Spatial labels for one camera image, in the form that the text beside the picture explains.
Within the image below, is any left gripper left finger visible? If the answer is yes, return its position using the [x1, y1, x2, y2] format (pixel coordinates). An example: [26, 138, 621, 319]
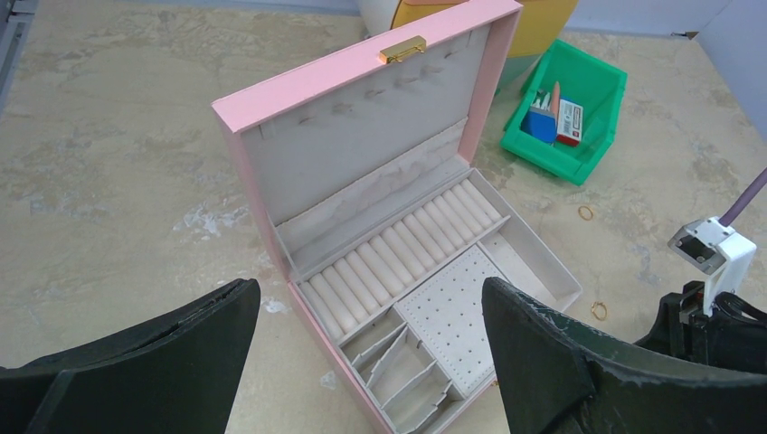
[1, 278, 261, 433]

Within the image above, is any brown pencil in bin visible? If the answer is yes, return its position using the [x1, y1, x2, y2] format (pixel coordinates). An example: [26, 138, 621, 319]
[549, 81, 561, 120]

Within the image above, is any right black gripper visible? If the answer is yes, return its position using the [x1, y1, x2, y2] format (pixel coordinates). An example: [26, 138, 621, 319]
[636, 280, 766, 374]

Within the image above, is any green plastic bin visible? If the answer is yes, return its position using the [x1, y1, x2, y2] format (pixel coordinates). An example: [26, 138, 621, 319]
[500, 40, 628, 185]

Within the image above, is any pink jewelry box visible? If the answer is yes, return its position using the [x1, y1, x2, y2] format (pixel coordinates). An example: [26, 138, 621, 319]
[213, 24, 582, 433]

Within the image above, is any red white small box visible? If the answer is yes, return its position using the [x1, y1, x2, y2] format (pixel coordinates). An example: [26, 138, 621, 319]
[556, 98, 584, 147]

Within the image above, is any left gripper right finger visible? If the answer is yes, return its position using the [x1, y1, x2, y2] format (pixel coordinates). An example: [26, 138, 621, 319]
[481, 278, 766, 433]

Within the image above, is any cream orange drawer cabinet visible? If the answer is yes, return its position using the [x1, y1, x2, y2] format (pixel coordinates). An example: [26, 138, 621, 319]
[356, 1, 578, 87]

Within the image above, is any blue box in bin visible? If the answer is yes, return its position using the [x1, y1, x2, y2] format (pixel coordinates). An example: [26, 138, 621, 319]
[520, 107, 557, 144]

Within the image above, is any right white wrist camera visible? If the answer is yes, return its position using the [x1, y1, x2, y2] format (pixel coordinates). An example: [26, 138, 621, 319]
[668, 216, 757, 316]

